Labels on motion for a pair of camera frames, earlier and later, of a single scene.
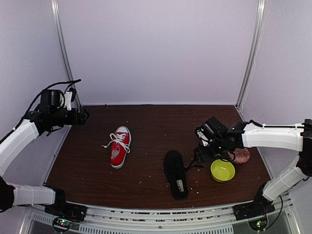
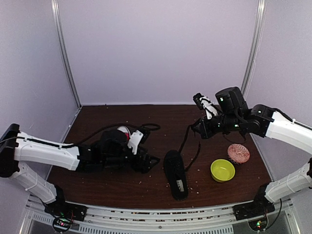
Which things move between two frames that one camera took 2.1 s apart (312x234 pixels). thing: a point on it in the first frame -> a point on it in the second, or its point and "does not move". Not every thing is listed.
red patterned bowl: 242,155 does not move
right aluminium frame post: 257,40 does not move
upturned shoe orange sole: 175,167 does not move
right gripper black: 201,156 -> 204,132
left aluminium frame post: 63,48 does not move
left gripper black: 81,120 -> 144,167
